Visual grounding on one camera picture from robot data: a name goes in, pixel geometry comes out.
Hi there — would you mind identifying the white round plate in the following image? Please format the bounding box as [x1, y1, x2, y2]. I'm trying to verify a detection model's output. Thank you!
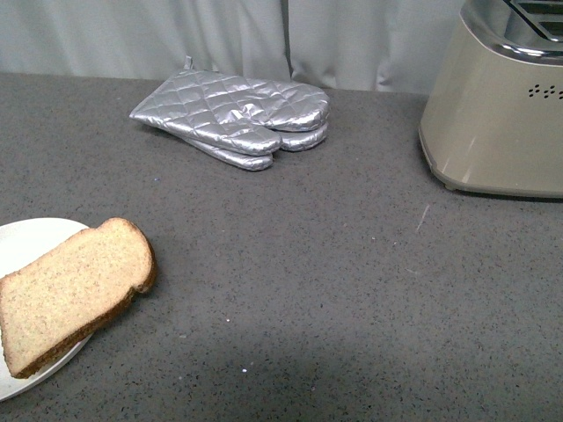
[1, 218, 91, 402]

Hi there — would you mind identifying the lower silver quilted oven mitt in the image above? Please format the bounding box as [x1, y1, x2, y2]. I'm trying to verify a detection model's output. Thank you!
[183, 122, 329, 171]

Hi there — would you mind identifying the grey curtain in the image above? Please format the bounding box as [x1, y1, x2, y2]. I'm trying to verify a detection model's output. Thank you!
[1, 0, 462, 93]

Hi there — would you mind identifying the silver quilted oven mitt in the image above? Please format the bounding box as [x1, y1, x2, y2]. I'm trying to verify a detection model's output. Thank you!
[130, 59, 329, 156]
[183, 122, 329, 171]

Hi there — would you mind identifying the slice of brown bread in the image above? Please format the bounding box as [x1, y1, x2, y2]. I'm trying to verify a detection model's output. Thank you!
[1, 218, 157, 379]

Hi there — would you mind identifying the upper silver quilted oven mitt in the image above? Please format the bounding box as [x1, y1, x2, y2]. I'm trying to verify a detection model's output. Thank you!
[130, 59, 329, 156]

